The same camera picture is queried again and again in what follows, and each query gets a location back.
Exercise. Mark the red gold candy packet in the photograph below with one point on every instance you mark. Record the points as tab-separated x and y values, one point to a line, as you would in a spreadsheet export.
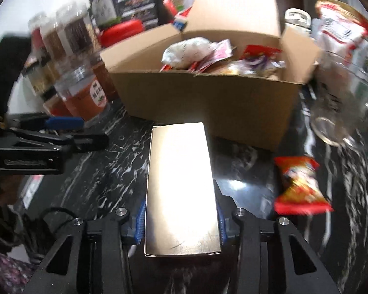
251	51

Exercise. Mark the orange-filled clear jar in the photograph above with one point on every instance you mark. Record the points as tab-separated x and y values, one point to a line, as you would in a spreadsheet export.
82	93

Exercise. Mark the clear glass mug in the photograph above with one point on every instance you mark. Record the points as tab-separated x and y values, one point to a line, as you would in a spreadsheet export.
339	115

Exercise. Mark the dark-label jar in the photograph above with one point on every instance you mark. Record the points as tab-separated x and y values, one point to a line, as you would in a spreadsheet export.
104	13

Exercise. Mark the red plastic container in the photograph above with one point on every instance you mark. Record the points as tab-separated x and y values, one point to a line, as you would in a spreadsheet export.
120	32

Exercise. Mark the left hand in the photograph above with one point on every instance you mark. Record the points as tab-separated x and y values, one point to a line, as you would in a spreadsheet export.
9	187

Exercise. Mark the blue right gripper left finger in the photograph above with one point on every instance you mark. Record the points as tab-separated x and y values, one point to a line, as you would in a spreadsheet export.
140	223

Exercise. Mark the white snack pouch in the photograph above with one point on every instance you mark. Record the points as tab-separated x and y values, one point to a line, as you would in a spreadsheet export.
186	52

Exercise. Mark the red white cashew bag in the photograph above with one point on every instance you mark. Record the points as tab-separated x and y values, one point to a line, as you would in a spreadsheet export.
343	32

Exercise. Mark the purple silver snack packet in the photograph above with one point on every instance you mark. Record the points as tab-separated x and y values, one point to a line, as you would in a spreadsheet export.
270	62

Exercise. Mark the small red snack packet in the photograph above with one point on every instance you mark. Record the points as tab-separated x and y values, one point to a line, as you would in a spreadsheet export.
301	195

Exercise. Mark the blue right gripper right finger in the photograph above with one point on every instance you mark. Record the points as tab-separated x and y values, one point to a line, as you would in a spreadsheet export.
222	227

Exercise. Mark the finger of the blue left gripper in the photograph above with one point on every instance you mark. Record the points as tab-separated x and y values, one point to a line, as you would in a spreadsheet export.
64	123

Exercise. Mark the pink cone-shaped packet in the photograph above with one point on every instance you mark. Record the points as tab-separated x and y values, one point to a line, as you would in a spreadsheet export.
223	51

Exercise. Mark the brown-filled clear jar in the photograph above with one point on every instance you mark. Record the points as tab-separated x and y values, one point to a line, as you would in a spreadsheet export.
78	28

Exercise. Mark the waffle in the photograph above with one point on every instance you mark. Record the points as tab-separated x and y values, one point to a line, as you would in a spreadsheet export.
236	68

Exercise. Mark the red-filled clear jar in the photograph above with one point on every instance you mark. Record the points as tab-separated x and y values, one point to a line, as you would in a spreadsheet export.
34	26

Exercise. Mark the shiny gold box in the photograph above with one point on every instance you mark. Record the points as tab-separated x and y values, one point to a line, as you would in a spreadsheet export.
181	210

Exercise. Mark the brown cardboard box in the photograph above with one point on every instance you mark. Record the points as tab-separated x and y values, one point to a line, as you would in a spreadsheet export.
254	110

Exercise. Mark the black snack bag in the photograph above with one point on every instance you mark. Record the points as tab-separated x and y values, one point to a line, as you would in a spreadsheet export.
147	11

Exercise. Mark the white teapot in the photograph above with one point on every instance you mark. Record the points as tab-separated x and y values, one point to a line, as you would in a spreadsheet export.
298	19

